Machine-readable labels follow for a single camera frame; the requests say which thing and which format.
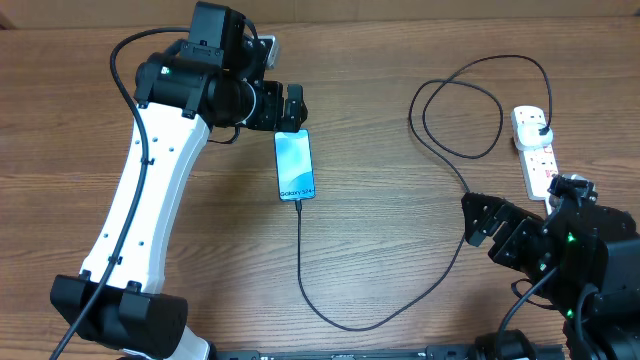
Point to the white charger plug adapter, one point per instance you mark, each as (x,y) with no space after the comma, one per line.
(528,137)

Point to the Samsung Galaxy smartphone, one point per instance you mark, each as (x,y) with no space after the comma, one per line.
(294,166)

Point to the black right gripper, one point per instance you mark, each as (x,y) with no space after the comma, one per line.
(495,212)

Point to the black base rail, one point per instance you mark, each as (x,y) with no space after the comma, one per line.
(431,352)

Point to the white power strip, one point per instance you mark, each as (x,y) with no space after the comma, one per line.
(538,166)

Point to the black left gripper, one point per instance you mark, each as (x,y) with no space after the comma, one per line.
(270,114)

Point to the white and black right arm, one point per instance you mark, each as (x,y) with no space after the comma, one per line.
(590,334)

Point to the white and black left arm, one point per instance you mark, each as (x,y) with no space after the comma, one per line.
(211,77)

